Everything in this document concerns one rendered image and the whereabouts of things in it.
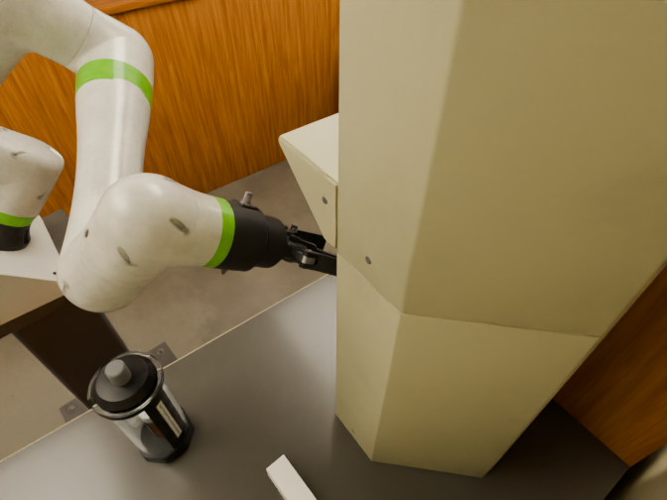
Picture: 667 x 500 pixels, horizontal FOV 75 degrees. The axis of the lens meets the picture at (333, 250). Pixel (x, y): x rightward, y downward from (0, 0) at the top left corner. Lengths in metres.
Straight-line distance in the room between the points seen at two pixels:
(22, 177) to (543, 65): 1.05
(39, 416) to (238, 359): 1.41
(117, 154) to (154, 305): 1.72
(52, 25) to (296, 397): 0.76
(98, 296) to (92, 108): 0.30
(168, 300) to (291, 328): 1.43
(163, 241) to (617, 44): 0.42
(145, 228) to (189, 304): 1.84
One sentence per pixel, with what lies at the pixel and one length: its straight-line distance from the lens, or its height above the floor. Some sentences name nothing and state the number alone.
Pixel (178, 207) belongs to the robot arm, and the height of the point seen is 1.47.
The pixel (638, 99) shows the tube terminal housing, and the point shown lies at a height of 1.66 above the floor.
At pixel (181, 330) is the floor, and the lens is 2.24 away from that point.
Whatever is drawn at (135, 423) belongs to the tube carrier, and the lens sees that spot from 0.78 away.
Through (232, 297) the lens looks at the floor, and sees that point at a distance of 2.29.
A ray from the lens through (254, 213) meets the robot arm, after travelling 0.58.
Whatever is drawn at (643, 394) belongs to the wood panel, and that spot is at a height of 1.12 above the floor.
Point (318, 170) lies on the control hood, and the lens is 0.47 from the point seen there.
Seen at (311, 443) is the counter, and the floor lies 0.94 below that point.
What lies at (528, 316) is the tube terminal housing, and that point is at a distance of 0.47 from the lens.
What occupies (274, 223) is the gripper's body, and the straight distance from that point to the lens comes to 0.60.
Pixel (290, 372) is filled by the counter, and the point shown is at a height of 0.94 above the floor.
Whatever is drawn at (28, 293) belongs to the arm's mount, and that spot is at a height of 0.99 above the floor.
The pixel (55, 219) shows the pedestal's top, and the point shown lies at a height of 0.94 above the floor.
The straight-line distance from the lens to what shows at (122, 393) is 0.73.
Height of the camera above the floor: 1.78
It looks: 47 degrees down
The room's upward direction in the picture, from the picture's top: straight up
